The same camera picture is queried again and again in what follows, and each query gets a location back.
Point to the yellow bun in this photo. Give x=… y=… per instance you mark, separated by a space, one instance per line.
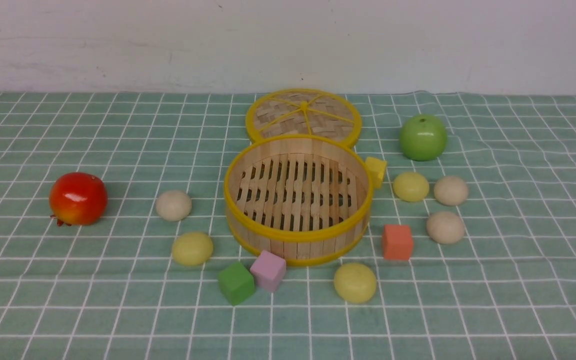
x=355 y=282
x=411 y=187
x=192 y=249

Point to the white bun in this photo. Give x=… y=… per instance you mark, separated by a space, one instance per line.
x=445 y=227
x=451 y=191
x=173 y=205

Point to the bamboo steamer tray yellow rim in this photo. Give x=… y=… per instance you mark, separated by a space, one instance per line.
x=306 y=199

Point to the woven bamboo steamer lid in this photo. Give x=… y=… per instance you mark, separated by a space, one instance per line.
x=304 y=111

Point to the yellow cube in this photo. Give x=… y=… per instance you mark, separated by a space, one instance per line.
x=377 y=169

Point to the pink cube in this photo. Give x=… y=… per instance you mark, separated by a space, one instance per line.
x=268 y=270

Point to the green cube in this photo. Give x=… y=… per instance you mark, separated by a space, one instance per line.
x=236 y=283

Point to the orange cube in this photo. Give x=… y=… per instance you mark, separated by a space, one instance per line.
x=397 y=242

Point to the green toy apple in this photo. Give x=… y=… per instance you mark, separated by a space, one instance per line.
x=423 y=138

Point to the red toy pomegranate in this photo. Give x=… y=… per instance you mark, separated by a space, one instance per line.
x=78 y=198

